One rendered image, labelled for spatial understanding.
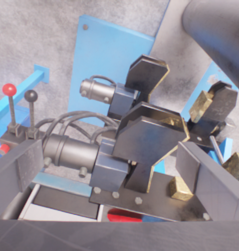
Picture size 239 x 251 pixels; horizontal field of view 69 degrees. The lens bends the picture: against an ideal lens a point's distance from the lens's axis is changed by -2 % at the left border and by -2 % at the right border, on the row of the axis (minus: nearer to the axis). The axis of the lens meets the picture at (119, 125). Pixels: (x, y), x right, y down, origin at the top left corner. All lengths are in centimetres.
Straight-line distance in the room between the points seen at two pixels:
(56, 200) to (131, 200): 26
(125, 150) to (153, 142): 9
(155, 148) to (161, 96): 91
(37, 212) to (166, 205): 44
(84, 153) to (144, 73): 50
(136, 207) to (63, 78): 125
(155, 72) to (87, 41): 60
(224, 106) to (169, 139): 62
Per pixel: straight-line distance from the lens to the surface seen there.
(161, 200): 74
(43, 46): 160
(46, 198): 66
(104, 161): 58
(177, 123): 54
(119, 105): 97
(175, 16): 124
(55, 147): 63
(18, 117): 188
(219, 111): 109
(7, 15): 168
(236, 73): 52
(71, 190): 66
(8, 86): 55
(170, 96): 141
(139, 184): 67
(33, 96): 53
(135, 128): 48
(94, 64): 137
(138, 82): 93
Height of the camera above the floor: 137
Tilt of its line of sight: 51 degrees down
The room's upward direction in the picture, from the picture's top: 170 degrees counter-clockwise
